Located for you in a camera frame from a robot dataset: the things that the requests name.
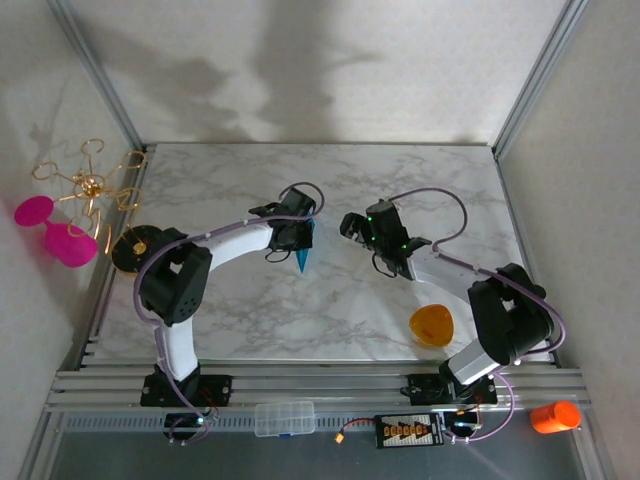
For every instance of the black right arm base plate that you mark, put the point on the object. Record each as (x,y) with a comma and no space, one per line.
(425,387)

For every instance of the aluminium corner post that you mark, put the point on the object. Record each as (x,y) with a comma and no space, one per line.
(95,75)
(540,75)

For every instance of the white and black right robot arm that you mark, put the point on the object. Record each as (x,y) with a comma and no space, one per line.
(445,272)

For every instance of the aluminium table frame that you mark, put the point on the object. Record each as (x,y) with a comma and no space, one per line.
(320,385)

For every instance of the clear plastic organizer box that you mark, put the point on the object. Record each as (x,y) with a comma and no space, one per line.
(284,419)

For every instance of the orange translucent bowl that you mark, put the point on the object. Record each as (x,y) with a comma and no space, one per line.
(432,325)

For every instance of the orange cylindrical container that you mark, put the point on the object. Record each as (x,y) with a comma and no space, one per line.
(555,417)

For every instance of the pink plastic goblet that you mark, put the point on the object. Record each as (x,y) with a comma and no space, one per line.
(70,247)

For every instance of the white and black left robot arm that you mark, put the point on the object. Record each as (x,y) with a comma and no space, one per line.
(240,242)

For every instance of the small black controller box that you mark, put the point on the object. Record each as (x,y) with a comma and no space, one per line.
(462,422)
(182,421)

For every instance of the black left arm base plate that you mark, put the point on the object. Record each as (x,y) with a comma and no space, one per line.
(220,387)

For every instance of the black charging board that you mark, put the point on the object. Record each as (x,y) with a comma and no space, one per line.
(407,431)

